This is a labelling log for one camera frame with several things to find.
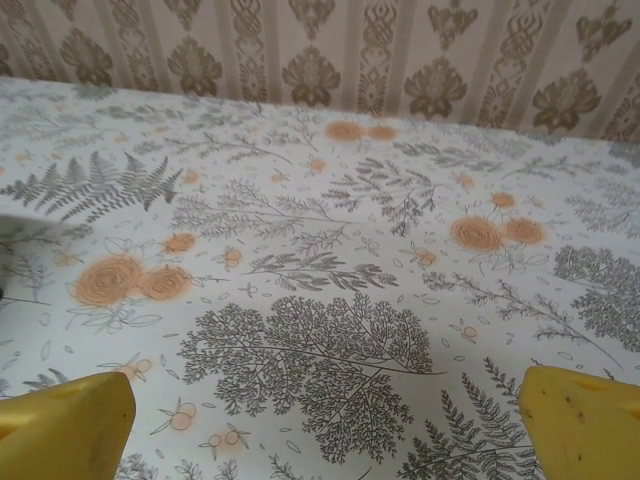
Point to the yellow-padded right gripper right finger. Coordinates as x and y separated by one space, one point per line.
585 430

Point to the floral tablecloth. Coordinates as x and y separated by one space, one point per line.
320 250

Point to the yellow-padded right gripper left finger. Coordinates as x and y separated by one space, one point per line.
65 435

